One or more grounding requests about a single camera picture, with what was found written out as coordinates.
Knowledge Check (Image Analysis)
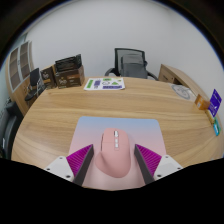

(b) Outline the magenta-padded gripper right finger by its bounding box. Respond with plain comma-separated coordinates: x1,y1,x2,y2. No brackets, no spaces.
133,143,184,185

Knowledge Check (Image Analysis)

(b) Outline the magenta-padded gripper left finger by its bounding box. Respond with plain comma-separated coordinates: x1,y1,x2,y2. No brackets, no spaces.
43,143,95,187

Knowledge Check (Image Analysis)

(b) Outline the pink computer mouse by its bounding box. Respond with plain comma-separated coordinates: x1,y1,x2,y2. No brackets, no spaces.
94,127,133,179

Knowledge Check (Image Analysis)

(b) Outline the pink and blue mouse pad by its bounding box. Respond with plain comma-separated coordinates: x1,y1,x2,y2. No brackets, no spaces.
68,115,167,192

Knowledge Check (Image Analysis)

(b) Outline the black leather sofa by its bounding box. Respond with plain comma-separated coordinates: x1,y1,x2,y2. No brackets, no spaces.
0,101,24,160

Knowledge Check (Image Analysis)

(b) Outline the green pack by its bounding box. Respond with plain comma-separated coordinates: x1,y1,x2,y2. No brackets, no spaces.
213,116,223,137

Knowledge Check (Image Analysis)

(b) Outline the tan flat box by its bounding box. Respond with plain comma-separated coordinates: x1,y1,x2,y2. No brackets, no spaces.
205,108,216,125

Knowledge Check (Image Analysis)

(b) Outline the orange box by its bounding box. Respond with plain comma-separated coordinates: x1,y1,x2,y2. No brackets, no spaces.
194,93,212,111

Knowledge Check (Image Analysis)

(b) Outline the small black chair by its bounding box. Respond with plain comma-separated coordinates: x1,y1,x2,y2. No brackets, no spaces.
24,67,46,103

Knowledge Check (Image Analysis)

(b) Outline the small brown cardboard box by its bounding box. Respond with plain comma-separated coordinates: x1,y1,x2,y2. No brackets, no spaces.
40,65,58,90

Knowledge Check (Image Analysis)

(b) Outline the large brown black-topped box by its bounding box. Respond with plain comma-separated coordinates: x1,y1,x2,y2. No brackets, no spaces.
54,54,86,90

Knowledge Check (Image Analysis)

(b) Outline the wooden side desk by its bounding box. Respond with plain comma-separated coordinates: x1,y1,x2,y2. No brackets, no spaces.
157,63,201,98

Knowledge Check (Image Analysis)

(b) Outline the white printed paper sheet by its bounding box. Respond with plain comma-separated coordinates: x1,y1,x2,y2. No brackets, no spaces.
83,77,126,91

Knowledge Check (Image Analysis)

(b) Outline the wooden shelf cabinet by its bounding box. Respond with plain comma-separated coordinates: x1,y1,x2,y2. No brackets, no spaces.
4,40,38,116

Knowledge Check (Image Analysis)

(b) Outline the black mesh office chair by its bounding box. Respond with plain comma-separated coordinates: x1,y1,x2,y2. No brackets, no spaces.
104,47,159,81

